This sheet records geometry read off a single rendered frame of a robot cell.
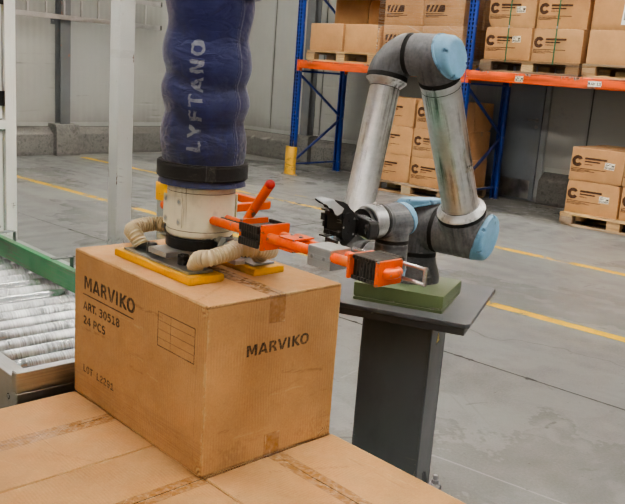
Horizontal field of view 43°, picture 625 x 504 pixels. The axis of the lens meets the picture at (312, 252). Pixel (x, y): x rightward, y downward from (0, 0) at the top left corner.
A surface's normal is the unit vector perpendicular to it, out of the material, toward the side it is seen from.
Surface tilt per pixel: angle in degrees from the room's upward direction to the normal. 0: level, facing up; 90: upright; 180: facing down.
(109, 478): 0
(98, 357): 90
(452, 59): 83
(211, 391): 90
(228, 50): 76
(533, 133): 90
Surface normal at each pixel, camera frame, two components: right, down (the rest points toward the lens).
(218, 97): 0.37, -0.11
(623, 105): -0.66, 0.11
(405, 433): -0.36, 0.18
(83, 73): 0.75, 0.20
